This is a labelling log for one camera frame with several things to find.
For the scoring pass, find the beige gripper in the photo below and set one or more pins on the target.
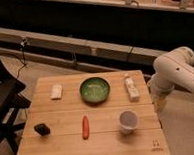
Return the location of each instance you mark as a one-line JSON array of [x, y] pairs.
[[160, 103]]

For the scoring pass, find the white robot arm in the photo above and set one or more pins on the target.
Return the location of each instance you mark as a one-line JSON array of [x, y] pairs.
[[171, 68]]

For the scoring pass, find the white bottle lying down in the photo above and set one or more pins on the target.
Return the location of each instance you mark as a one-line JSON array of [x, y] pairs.
[[130, 85]]

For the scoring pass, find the white paper cup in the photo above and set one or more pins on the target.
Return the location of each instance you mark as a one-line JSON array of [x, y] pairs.
[[128, 122]]

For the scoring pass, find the green bowl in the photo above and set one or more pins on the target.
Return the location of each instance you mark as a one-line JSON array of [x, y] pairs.
[[94, 90]]

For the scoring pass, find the orange carrot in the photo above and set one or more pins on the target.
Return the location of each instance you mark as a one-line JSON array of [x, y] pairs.
[[85, 128]]

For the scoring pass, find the small black object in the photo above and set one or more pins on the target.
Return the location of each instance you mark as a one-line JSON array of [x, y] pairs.
[[42, 129]]

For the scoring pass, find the black chair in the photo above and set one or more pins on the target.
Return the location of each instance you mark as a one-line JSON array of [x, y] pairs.
[[10, 104]]

